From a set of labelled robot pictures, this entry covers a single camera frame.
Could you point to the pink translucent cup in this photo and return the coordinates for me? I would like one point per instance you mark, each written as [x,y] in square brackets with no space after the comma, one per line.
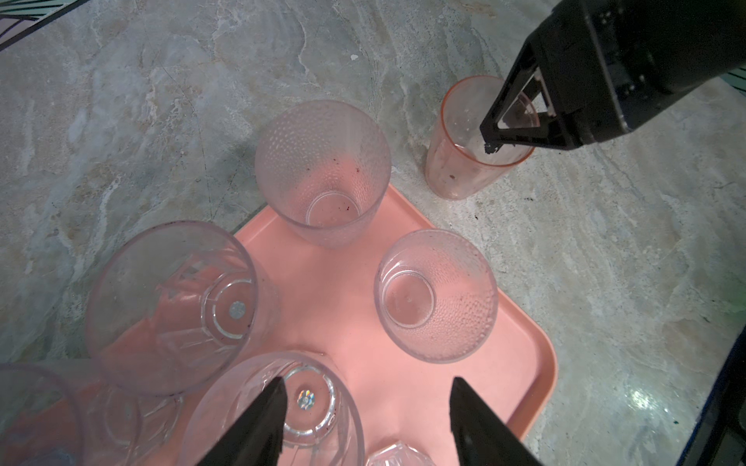
[457,165]

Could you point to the pink plastic tray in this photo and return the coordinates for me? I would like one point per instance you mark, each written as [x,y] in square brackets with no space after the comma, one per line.
[327,306]

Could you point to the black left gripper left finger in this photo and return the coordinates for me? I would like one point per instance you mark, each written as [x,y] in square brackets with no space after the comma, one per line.
[257,436]

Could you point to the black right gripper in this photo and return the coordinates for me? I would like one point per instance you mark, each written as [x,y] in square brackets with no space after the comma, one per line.
[609,67]

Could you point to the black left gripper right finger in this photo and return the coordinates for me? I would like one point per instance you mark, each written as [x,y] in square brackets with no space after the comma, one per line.
[481,438]

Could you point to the grey translucent cup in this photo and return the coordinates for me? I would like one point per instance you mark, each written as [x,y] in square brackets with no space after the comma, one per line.
[436,296]

